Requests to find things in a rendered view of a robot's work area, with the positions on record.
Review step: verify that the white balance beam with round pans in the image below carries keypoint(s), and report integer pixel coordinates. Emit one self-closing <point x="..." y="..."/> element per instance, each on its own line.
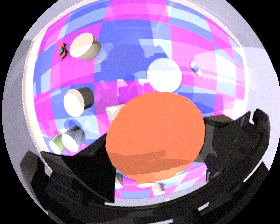
<point x="112" y="110"/>

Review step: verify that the orange cylinder with cream top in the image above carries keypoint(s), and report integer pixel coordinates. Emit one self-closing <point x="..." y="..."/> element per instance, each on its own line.
<point x="145" y="184"/>

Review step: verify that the small orange toy car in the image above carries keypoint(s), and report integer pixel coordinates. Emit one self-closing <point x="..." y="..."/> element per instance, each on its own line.
<point x="62" y="50"/>

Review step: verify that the dark grey cylinder with white top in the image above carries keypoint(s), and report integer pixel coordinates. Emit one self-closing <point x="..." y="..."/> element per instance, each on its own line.
<point x="73" y="138"/>

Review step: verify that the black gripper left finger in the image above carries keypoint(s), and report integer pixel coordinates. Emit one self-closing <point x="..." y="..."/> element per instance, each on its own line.
<point x="91" y="167"/>

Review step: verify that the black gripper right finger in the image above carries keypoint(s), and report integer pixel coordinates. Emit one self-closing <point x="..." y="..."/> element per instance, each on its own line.
<point x="219" y="140"/>

